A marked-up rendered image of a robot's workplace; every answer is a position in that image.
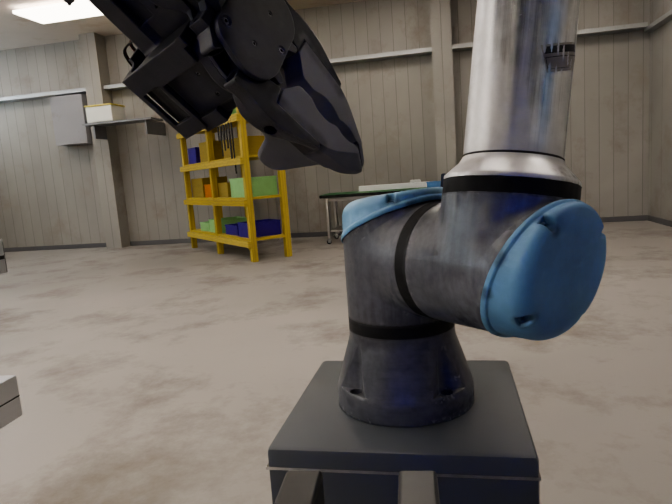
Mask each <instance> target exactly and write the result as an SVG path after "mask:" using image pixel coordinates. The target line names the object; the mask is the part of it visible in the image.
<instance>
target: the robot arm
mask: <svg viewBox="0 0 672 504"><path fill-rule="evenodd" d="M88 1H90V2H91V3H92V4H93V5H94V6H95V7H96V8H97V9H98V10H99V11H100V12H101V13H102V14H103V15H104V16H105V17H106V18H107V19H109V20H110V21H111V22H112V23H113V24H114V25H115V26H116V27H117V28H118V29H119V30H120V31H121V32H122V33H123V34H124V35H125V36H126V37H128V38H129V39H130V41H129V43H128V44H127V45H126V46H125V47H124V49H123V55H124V57H125V59H126V61H127V62H128V63H129V65H130V66H131V67H132V68H131V70H130V71H129V72H128V74H127V75H126V77H125V78H124V80H123V81H122V83H123V84H124V85H125V86H126V87H127V88H129V89H130V90H131V91H132V92H133V93H134V94H135V95H136V96H138V97H139V98H140V99H141V100H142V101H143V102H144V103H146V104H147V105H148V106H149V107H150V108H151V109H152V110H153V111H155V112H156V113H157V114H158V115H159V116H160V117H161V118H162V119H164V120H165V121H166V122H167V123H168V124H169V125H170V126H172V127H173V128H174V129H175V130H176V131H177V132H178V133H179V134H181V135H182V136H183V137H184V138H185V139H187V138H189V137H191V136H193V135H194V134H196V133H198V132H200V131H202V130H203V129H206V130H207V131H208V132H209V131H210V130H212V129H214V128H216V127H218V126H219V125H221V124H223V123H225V122H227V121H228V119H229V117H230V115H231V113H232V111H233V109H234V108H236V107H237V108H238V110H239V112H240V114H241V115H242V117H243V118H244V119H245V120H246V121H247V122H249V123H250V124H251V125H252V126H254V127H255V128H256V129H258V130H260V131H261V132H262V133H263V135H264V137H265V139H264V141H263V143H262V145H261V147H260V149H259V151H258V157H259V159H260V161H261V162H262V163H263V164H264V165H266V166H267V167H269V168H271V169H274V170H287V169H293V168H300V167H306V166H313V165H321V166H323V167H325V168H329V169H331V170H333V171H336V172H339V173H344V174H358V173H360V172H361V171H362V167H363V165H364V155H363V149H362V143H361V139H360V136H359V133H358V130H357V127H356V124H355V121H354V118H353V115H352V112H351V109H350V106H349V104H348V101H347V99H346V97H345V95H344V93H343V91H342V89H341V88H340V87H341V82H340V80H339V78H338V76H337V74H336V72H335V70H334V68H333V67H332V65H331V63H330V61H329V59H328V57H327V55H326V53H325V51H324V49H323V47H322V45H321V43H320V42H319V40H318V38H317V37H316V35H315V34H314V32H313V31H312V29H311V28H310V27H309V26H308V24H307V23H306V22H305V21H304V19H303V18H302V17H301V16H300V15H299V14H298V13H297V12H296V11H295V10H294V9H293V8H292V7H291V6H290V5H289V4H288V2H287V1H286V0H88ZM579 10H580V0H477V8H476V19H475V30H474V41H473V52H472V63H471V73H470V84H469V95H468V106H467V117H466V128H465V138H464V149H463V158H462V159H461V161H460V162H459V164H457V165H456V166H455V167H454V168H453V169H452V170H450V171H449V172H448V173H447V174H446V175H444V180H443V187H430V188H421V189H413V190H406V191H400V192H395V193H389V194H382V195H376V196H371V197H366V198H362V199H358V200H355V201H352V202H350V203H349V204H348V205H347V206H346V207H345V208H344V210H343V214H342V228H343V233H342V235H341V242H342V243H343V248H344V262H345V276H346V290H347V304H348V318H349V333H350V334H349V340H348V344H347V348H346V352H345V356H344V360H343V364H342V368H341V372H340V376H339V380H338V396H339V405H340V407H341V408H342V410H343V411H344V412H345V413H346V414H348V415H349V416H351V417H353V418H355V419H357V420H360V421H363V422H366V423H369V424H374V425H379V426H386V427H421V426H429V425H434V424H439V423H443V422H446V421H449V420H452V419H454V418H457V417H459V416H461V415H462V414H464V413H465V412H467V411H468V410H469V409H470V408H471V407H472V405H473V403H474V381H473V376H472V374H471V371H470V368H469V366H468V363H467V360H466V358H465V355H464V353H463V350H462V347H461V345H460V342H459V339H458V337H457V334H456V331H455V324H459V325H463V326H467V327H471V328H475V329H480V330H484V331H488V332H490V333H491V334H493V335H496V336H499V337H505V338H508V337H517V338H523V339H528V340H535V341H542V340H548V339H552V338H555V337H557V336H559V335H561V334H563V333H565V332H566V331H568V330H569V329H570V328H571V327H573V326H574V325H575V324H576V323H577V322H578V320H579V319H580V317H581V316H582V314H584V313H585V312H586V311H587V309H588V308H589V306H590V304H591V303H592V301H593V299H594V297H595V295H596V292H597V290H598V288H599V285H600V282H601V279H602V275H603V272H604V267H605V261H606V236H605V234H603V233H601V232H602V230H603V228H604V225H603V223H602V220H601V218H600V216H599V215H598V213H597V212H596V211H595V210H594V209H593V208H592V207H591V206H590V205H588V204H585V203H584V202H582V201H580V199H581V189H582V183H581V182H580V180H579V179H578V178H577V177H576V176H575V175H574V174H573V173H572V172H571V171H570V169H569V168H568V167H567V165H566V163H565V153H566V143H567V133H568V122H569V112H570V102H571V92H572V82H573V71H574V62H575V51H576V41H577V31H578V20H579ZM132 43H134V44H135V45H136V46H137V47H138V48H137V49H136V48H135V47H134V46H133V44H132ZM129 45H130V47H131V49H132V50H133V51H134V53H133V55H132V56H131V57H130V58H129V57H128V55H127V52H126V49H127V47H128V46H129ZM147 94H148V95H149V96H150V97H151V98H152V99H154V100H155V101H156V102H157V103H158V104H159V105H160V106H161V107H162V108H164V109H165V110H166V111H167V112H168V113H169V114H170V115H171V116H172V117H174V118H175V119H176V120H177V121H178V122H179V123H178V122H176V121H175V120H174V119H173V118H172V117H171V116H170V115H169V114H168V113H166V112H165V111H164V110H163V109H162V108H161V107H160V106H159V105H158V104H156V103H155V102H154V101H153V100H152V99H151V98H150V97H149V96H147Z"/></svg>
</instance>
